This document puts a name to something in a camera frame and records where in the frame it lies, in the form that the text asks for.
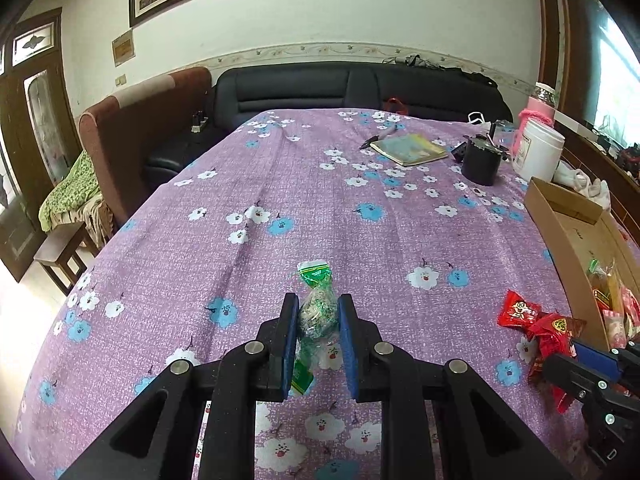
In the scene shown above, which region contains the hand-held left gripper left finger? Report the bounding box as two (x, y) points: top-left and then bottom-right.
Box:
(60, 292), (301, 480)

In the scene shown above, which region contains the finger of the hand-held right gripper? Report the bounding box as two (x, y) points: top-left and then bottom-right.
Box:
(572, 338), (626, 378)
(542, 354), (623, 403)

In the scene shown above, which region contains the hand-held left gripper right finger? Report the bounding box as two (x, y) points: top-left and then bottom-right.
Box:
(337, 294), (576, 480)

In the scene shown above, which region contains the red packet with round emblem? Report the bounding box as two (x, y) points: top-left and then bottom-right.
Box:
(525, 312), (587, 413)

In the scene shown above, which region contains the green candy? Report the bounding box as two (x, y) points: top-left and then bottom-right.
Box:
(292, 258), (343, 398)

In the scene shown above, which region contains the clear cheese biscuit packet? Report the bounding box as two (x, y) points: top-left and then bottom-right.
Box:
(597, 260), (623, 313)

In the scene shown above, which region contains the cardboard box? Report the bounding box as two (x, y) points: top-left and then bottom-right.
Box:
(522, 176), (640, 353)

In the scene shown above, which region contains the small red cartoon packet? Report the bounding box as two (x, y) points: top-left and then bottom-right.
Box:
(496, 290), (543, 331)

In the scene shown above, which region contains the white cloth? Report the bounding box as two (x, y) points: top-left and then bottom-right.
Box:
(552, 164), (612, 211)

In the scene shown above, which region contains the wooden sideboard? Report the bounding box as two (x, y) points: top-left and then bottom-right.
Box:
(552, 110), (640, 261)

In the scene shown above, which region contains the white jar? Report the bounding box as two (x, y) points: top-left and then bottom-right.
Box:
(512, 117), (566, 183)

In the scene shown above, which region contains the yellow-green notebook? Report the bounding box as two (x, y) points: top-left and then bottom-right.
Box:
(370, 133), (449, 167)

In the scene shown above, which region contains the dark pen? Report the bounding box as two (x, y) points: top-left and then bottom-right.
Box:
(359, 127), (401, 150)

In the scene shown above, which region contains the black cup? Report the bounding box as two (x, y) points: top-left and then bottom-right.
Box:
(460, 135), (503, 187)

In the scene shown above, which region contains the clear plastic cup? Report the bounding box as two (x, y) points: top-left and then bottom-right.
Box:
(487, 119), (518, 161)

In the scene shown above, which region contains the pink lidded jar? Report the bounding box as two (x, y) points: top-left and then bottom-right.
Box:
(516, 81), (558, 128)

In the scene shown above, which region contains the wooden stool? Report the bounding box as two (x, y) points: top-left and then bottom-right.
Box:
(34, 220), (98, 296)

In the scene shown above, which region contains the black leather sofa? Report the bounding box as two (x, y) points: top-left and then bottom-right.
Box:
(145, 64), (515, 176)

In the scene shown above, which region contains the brown armchair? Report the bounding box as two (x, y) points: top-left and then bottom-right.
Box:
(77, 66), (213, 228)

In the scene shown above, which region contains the green blanket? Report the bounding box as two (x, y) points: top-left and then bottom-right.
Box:
(39, 150), (103, 233)

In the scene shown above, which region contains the window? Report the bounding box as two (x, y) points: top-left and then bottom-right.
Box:
(590, 5), (640, 146)

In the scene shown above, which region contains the dark clothing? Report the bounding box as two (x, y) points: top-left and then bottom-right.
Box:
(382, 52), (498, 86)

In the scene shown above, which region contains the wooden glass door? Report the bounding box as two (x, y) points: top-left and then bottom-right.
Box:
(0, 7), (83, 283)

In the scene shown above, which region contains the wall plaque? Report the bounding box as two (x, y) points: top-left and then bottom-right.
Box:
(111, 28), (137, 67)

